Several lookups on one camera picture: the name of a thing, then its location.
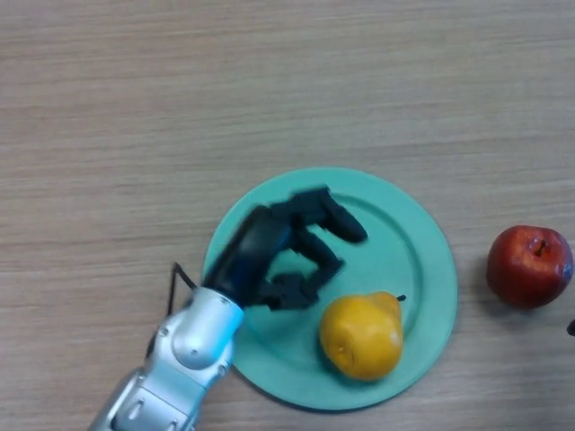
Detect red apple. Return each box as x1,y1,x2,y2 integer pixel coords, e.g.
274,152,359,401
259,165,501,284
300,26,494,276
486,224,575,310

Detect green round plate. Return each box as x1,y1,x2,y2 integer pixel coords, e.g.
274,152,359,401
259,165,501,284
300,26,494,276
201,167,459,412

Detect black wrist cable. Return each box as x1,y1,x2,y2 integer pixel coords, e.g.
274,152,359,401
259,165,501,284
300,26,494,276
144,261,199,360

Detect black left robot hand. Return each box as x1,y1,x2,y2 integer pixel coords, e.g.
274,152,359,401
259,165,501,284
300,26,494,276
201,184,370,313

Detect yellow pear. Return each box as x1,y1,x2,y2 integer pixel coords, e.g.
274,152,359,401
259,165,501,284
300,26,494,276
318,290,407,383

